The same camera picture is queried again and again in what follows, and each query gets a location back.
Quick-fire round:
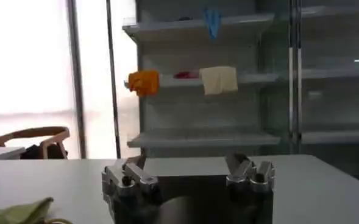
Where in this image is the wooden chair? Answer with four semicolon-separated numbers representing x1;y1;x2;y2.
0;126;71;160

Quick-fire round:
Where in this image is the green t-shirt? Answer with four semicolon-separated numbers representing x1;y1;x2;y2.
0;179;74;224

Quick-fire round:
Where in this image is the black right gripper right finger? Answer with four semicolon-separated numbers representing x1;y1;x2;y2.
226;153;276;194

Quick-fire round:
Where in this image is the black garment on chair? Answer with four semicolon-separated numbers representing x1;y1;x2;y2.
20;143;69;160

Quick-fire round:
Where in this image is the grey shelf rack with cloths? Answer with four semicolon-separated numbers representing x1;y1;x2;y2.
122;0;282;158

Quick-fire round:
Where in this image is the white side desk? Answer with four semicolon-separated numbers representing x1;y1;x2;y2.
0;146;26;161

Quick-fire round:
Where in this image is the grey window frame post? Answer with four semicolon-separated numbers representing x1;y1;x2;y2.
65;0;88;159

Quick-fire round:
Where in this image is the empty grey shelf rack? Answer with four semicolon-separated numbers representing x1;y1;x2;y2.
287;0;359;147

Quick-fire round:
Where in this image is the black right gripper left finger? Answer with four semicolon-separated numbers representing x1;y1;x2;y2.
101;155;160;196

